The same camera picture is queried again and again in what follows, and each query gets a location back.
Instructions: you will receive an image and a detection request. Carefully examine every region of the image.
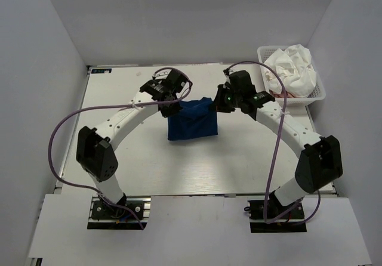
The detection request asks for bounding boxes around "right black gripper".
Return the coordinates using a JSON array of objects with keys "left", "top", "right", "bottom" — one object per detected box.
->
[{"left": 210, "top": 85, "right": 242, "bottom": 113}]

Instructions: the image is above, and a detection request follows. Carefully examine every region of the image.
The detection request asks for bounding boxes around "blue t shirt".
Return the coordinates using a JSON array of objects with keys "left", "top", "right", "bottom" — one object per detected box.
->
[{"left": 167, "top": 97, "right": 218, "bottom": 141}]

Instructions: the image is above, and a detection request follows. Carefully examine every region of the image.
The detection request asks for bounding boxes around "pink t shirt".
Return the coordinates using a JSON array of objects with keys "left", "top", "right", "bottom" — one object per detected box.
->
[{"left": 269, "top": 90, "right": 295, "bottom": 98}]

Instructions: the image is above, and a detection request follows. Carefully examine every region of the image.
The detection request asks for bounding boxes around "white t shirt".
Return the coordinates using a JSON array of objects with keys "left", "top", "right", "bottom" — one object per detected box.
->
[{"left": 262, "top": 44, "right": 317, "bottom": 98}]

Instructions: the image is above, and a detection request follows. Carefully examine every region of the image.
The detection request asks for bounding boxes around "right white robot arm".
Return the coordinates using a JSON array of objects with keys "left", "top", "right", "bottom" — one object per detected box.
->
[{"left": 211, "top": 70, "right": 343, "bottom": 218}]

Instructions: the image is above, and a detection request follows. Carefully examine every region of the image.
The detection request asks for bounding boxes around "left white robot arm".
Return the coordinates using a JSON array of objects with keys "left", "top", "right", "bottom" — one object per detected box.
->
[{"left": 76, "top": 68, "right": 192, "bottom": 218}]

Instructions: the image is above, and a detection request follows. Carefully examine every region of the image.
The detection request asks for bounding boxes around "blue table label sticker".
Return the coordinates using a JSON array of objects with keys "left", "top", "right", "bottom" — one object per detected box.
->
[{"left": 91, "top": 68, "right": 112, "bottom": 74}]

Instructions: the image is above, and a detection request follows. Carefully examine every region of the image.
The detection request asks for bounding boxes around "white plastic basket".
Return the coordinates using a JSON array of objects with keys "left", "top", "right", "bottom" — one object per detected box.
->
[{"left": 257, "top": 46, "right": 326, "bottom": 106}]

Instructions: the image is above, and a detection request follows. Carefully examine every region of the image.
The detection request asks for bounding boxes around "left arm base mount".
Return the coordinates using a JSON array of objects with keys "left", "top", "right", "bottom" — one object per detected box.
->
[{"left": 87, "top": 197, "right": 151, "bottom": 230}]

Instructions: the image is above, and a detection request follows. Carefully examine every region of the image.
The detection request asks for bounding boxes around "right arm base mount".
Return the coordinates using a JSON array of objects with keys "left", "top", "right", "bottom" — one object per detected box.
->
[{"left": 244, "top": 200, "right": 307, "bottom": 234}]

